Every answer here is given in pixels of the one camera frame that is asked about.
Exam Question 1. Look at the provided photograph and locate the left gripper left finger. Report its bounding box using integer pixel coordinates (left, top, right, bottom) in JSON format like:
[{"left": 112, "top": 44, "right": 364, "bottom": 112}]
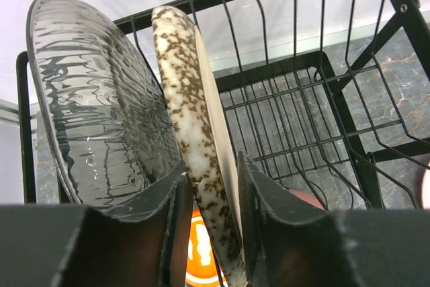
[{"left": 1, "top": 163, "right": 193, "bottom": 286}]

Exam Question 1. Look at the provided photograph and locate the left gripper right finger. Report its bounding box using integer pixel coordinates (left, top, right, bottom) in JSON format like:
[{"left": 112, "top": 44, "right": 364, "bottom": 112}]
[{"left": 237, "top": 153, "right": 429, "bottom": 286}]

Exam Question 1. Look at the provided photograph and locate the speckled beige plate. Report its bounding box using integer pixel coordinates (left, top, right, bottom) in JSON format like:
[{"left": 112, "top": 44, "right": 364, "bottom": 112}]
[{"left": 151, "top": 5, "right": 249, "bottom": 286}]

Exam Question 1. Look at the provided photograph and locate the beige patterned cup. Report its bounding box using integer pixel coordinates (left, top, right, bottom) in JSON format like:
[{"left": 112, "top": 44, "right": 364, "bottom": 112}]
[{"left": 290, "top": 190, "right": 325, "bottom": 210}]

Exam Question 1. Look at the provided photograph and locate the orange mug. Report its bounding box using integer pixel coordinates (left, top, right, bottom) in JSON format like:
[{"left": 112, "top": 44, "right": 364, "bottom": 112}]
[{"left": 185, "top": 208, "right": 227, "bottom": 287}]

